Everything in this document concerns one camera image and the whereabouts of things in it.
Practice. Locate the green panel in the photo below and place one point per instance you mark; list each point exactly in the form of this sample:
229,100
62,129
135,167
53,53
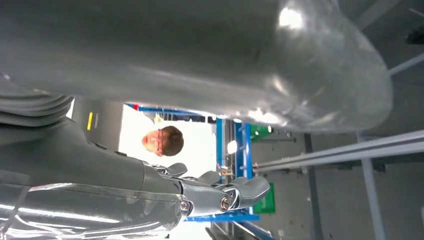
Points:
268,202
260,132

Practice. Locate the person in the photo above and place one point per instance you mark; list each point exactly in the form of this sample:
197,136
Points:
165,142

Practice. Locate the grey cabinet with yellow label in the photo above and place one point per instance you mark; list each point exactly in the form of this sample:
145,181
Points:
106,126

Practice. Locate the blue metal frame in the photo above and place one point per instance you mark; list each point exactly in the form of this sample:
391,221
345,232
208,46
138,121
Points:
243,149

